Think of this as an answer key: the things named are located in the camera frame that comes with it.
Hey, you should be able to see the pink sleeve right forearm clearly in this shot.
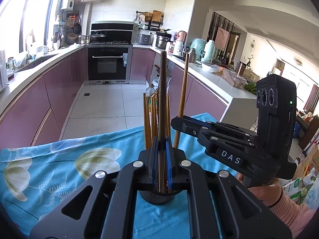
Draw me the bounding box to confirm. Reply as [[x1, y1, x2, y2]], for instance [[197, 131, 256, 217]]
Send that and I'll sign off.
[[269, 190, 316, 238]]

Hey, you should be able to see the black mesh pen cup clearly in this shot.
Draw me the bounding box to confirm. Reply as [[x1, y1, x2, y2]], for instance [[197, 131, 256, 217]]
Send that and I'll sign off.
[[140, 190, 174, 205]]

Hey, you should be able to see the black wall rack shelf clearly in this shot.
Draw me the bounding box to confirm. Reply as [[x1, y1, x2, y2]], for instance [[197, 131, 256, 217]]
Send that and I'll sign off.
[[134, 10, 164, 31]]

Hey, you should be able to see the silver rice cooker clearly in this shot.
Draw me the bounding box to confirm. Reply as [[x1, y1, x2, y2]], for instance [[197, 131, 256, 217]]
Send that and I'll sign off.
[[136, 34, 152, 45]]

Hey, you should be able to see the blue floral tablecloth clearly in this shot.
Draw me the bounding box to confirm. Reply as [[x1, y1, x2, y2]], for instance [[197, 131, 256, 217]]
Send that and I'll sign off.
[[0, 112, 240, 239]]

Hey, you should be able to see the white microwave oven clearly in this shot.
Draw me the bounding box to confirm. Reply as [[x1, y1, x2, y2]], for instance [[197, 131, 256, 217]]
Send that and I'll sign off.
[[0, 50, 8, 92]]

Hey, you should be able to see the person's right hand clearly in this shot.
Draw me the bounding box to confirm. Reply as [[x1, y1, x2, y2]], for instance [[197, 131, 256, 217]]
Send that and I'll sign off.
[[248, 178, 283, 208]]

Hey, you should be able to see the teal electric kettle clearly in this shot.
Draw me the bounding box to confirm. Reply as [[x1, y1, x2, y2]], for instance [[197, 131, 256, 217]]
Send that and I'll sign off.
[[190, 38, 207, 61]]

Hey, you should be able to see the mint green thermos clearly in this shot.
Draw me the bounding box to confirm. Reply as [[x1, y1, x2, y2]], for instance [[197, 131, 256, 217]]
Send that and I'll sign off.
[[202, 39, 215, 63]]

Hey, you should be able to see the black range hood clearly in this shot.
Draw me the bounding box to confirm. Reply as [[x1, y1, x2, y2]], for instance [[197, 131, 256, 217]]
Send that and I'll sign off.
[[90, 21, 136, 44]]

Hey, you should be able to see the yellow cooking oil bottle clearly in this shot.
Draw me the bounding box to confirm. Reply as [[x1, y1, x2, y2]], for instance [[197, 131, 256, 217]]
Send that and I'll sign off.
[[146, 83, 159, 111]]

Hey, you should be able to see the steel stock pot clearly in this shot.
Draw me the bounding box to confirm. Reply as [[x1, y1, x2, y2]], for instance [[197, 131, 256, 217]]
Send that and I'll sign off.
[[155, 32, 171, 50]]

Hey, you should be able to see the black built-in oven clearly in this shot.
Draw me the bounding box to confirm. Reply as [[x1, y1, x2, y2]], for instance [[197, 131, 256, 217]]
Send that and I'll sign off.
[[86, 44, 133, 85]]

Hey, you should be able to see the black wok with lid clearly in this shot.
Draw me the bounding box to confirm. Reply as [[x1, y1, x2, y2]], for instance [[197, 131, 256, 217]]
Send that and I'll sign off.
[[90, 32, 106, 43]]

